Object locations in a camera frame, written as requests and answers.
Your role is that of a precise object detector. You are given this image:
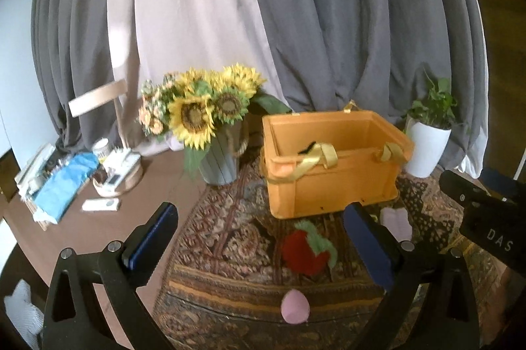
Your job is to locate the grey curtain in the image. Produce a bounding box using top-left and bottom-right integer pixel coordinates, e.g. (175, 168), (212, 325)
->
(242, 0), (490, 178)
(31, 0), (138, 153)

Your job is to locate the sunflower bouquet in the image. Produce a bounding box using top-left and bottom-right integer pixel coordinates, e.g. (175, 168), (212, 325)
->
(137, 64), (292, 174)

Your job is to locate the pink egg-shaped sponge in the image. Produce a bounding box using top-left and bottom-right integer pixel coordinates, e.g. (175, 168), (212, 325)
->
(280, 290), (310, 324)

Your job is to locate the white box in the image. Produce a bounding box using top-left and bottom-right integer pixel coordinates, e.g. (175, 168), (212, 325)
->
(103, 153), (140, 186)

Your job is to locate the white lidded jar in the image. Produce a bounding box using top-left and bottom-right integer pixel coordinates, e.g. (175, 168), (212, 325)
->
(92, 138), (111, 162)

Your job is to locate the white remote control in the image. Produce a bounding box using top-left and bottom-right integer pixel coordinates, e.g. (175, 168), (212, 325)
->
(81, 199), (122, 212)

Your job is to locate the red plush strawberry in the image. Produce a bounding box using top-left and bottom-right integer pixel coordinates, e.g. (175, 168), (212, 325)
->
(281, 221), (340, 277)

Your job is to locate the patterned table rug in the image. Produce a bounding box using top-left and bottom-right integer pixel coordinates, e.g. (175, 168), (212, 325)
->
(154, 157), (506, 350)

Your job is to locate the wooden chair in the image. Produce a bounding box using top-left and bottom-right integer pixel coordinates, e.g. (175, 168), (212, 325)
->
(68, 81), (132, 153)

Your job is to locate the white plant pot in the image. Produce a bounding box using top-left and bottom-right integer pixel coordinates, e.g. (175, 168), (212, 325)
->
(405, 118), (453, 178)

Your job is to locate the round wooden tray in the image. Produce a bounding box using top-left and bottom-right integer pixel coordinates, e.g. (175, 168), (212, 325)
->
(92, 153), (144, 198)

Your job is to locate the blue cloth packet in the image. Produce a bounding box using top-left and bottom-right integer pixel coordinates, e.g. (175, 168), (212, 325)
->
(33, 153), (99, 221)

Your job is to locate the grey ribbed vase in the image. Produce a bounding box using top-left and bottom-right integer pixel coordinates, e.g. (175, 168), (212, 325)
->
(197, 120), (249, 186)

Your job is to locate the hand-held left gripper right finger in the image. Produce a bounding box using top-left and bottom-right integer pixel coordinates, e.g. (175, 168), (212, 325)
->
(343, 202), (479, 350)

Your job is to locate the pale pink fuzzy wristband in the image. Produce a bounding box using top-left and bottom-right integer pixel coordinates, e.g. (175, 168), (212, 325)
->
(379, 207), (413, 242)

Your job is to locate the white crumpled cloth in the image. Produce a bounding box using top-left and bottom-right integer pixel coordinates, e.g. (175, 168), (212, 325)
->
(4, 280), (44, 338)

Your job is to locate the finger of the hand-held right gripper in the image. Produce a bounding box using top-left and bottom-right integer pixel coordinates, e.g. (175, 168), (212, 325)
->
(481, 168), (521, 200)
(439, 169), (515, 208)

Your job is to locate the pale sheer curtain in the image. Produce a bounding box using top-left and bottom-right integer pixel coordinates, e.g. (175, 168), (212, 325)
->
(107, 0), (288, 155)

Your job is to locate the orange storage basket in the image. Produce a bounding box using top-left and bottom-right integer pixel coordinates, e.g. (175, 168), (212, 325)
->
(261, 101), (416, 219)

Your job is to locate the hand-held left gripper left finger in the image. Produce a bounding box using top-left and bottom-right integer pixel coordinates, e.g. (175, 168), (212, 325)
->
(41, 202), (179, 350)

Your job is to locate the green potted plant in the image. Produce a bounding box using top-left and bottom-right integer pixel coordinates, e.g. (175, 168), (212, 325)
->
(405, 66), (471, 129)

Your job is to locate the stack of books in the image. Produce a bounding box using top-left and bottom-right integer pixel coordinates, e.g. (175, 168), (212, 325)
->
(14, 144), (58, 205)

